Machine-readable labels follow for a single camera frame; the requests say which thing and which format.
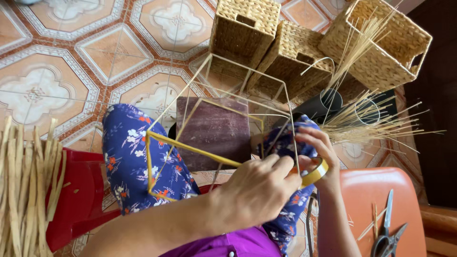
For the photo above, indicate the red plastic stool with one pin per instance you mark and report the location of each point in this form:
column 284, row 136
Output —
column 80, row 200

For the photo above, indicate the dark brown wooden board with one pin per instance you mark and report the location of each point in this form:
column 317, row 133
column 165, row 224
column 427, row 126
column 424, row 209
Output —
column 217, row 132

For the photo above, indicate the bundle of dried reed strips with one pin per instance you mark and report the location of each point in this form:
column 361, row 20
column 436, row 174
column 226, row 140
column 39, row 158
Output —
column 25, row 192

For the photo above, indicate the purple shirt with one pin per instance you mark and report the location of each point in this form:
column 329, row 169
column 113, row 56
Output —
column 232, row 246

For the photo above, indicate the loose straw pieces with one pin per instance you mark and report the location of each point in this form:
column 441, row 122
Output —
column 375, row 221

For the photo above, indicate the brown wooden furniture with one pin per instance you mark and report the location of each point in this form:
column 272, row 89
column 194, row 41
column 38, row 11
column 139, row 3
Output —
column 441, row 228

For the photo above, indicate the black tube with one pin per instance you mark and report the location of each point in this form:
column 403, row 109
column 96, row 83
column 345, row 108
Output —
column 314, row 105
column 371, row 107

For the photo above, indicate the person's left fingers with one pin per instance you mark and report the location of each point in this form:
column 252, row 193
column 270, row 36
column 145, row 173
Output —
column 282, row 166

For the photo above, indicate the woven straw basket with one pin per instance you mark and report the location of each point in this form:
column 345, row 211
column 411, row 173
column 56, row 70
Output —
column 246, row 25
column 292, row 57
column 375, row 57

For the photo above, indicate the bundle of thin straw sticks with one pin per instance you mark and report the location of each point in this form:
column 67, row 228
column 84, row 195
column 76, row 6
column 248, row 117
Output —
column 357, row 46
column 360, row 130

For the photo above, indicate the orange plastic chair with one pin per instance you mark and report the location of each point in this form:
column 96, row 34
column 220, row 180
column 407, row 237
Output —
column 367, row 192

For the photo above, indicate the grey metal scissors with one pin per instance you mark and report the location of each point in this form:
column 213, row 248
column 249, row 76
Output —
column 387, row 232

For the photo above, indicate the person's left hand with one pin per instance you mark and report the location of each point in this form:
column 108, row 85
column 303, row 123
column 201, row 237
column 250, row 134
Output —
column 253, row 194

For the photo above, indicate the person's right hand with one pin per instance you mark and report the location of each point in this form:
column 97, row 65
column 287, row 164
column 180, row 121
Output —
column 330, row 160

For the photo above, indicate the blue floral trousers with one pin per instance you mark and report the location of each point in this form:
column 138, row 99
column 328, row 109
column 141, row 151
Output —
column 132, row 160

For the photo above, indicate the yellow tape roll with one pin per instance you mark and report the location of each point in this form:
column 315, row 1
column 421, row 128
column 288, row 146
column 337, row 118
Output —
column 319, row 173

